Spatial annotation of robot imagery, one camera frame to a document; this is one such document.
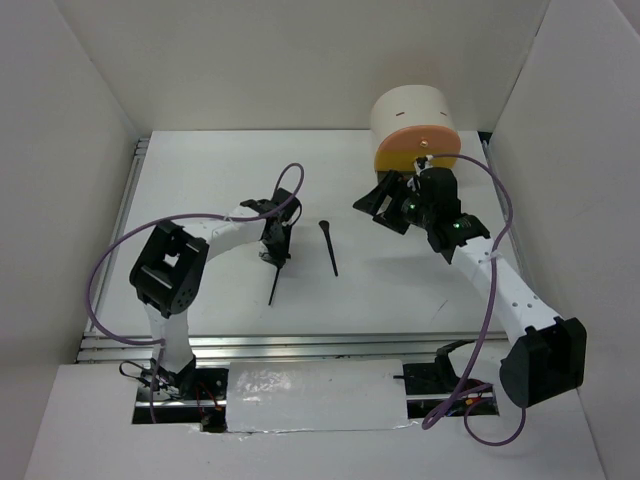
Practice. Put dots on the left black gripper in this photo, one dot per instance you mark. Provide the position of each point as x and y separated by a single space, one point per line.
278 256

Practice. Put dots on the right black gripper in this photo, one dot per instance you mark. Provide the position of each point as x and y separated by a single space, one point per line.
391 184

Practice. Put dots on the thin black makeup brush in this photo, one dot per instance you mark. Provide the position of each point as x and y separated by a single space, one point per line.
274 285

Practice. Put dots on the black round makeup brush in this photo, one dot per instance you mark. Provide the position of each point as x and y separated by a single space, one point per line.
325 227

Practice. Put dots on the round cream drawer organizer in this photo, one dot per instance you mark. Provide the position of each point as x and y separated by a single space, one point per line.
412 121

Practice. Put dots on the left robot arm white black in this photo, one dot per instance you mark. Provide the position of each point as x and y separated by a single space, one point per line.
168 273

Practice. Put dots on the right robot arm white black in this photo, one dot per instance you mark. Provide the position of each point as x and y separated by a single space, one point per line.
548 352

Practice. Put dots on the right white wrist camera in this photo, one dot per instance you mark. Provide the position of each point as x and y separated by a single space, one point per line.
421 164

